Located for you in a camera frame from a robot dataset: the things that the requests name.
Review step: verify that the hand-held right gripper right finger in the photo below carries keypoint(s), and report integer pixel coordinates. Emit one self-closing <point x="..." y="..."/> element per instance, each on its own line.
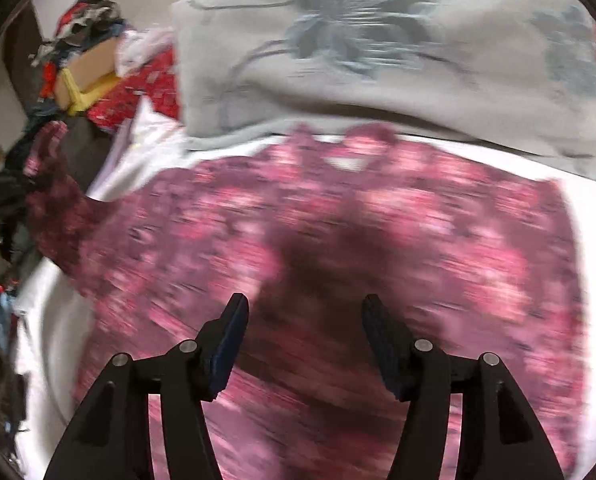
<point x="385" y="352"/>

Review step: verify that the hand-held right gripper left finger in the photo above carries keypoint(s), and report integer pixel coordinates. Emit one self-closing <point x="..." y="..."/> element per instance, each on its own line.
<point x="226" y="355"/>

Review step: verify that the pink floral garment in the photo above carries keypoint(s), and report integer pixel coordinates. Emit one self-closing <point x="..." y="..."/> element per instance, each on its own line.
<point x="328" y="210"/>

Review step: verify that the dark clothes pile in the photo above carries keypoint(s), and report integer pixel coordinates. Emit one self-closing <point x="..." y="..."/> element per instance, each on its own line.
<point x="8" y="200"/>

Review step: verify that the pile of mixed clothes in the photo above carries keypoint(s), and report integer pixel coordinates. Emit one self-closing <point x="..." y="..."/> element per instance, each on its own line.
<point x="85" y="20"/>

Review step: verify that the white blanket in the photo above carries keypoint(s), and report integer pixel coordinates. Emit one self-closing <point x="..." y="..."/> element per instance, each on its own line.
<point x="593" y="240"/>

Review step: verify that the grey floral pillow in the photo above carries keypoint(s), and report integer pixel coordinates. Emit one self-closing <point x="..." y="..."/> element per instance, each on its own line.
<point x="377" y="85"/>

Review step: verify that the yellow cloth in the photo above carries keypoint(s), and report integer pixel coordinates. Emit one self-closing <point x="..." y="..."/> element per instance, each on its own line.
<point x="78" y="101"/>

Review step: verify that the cardboard box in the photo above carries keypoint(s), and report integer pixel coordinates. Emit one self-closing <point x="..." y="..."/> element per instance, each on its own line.
<point x="94" y="62"/>

